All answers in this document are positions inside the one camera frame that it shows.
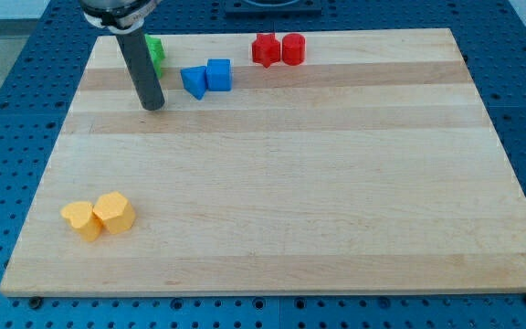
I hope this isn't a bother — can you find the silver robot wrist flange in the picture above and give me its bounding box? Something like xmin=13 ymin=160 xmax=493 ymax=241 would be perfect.
xmin=79 ymin=0 xmax=162 ymax=35

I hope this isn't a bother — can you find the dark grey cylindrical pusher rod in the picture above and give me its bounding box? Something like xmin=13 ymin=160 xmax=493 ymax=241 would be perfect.
xmin=116 ymin=28 xmax=165 ymax=111

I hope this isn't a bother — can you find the blue cube block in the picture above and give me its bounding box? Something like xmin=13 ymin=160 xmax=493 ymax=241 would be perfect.
xmin=205 ymin=58 xmax=232 ymax=91

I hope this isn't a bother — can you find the green block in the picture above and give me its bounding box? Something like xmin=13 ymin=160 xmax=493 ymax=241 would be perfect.
xmin=145 ymin=34 xmax=166 ymax=79

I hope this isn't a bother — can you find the blue triangular prism block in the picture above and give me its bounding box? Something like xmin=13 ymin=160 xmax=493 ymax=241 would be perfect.
xmin=180 ymin=66 xmax=207 ymax=101

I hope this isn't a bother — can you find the red star block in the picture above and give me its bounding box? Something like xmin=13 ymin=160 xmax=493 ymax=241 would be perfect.
xmin=251 ymin=33 xmax=281 ymax=68

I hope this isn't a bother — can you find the red cylinder block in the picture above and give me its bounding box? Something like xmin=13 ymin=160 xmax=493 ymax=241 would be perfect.
xmin=282 ymin=33 xmax=306 ymax=66

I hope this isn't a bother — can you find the yellow hexagon block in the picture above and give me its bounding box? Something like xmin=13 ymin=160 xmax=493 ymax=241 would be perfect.
xmin=93 ymin=191 xmax=136 ymax=234

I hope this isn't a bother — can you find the yellow heart block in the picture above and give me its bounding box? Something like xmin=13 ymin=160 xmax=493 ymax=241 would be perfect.
xmin=60 ymin=201 xmax=102 ymax=242

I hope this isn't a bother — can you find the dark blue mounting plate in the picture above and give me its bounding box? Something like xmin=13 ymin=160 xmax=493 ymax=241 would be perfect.
xmin=222 ymin=0 xmax=322 ymax=17

